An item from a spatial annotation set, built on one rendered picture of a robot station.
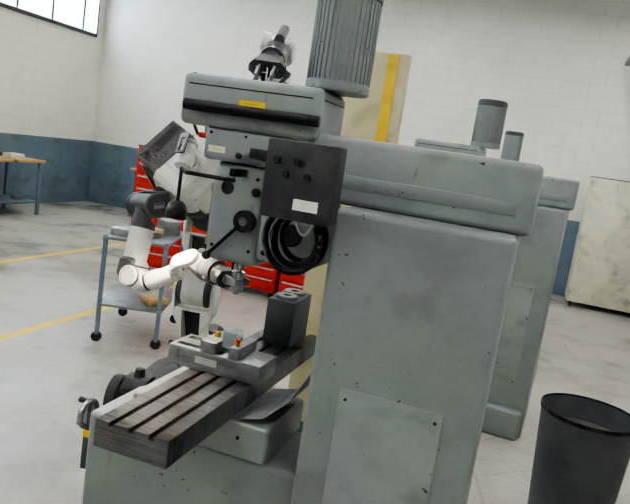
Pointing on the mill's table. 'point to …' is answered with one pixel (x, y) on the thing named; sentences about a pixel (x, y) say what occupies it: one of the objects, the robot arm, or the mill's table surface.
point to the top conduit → (252, 112)
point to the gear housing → (225, 142)
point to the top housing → (230, 91)
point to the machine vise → (224, 360)
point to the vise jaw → (212, 344)
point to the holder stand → (286, 317)
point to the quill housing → (239, 247)
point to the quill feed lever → (244, 222)
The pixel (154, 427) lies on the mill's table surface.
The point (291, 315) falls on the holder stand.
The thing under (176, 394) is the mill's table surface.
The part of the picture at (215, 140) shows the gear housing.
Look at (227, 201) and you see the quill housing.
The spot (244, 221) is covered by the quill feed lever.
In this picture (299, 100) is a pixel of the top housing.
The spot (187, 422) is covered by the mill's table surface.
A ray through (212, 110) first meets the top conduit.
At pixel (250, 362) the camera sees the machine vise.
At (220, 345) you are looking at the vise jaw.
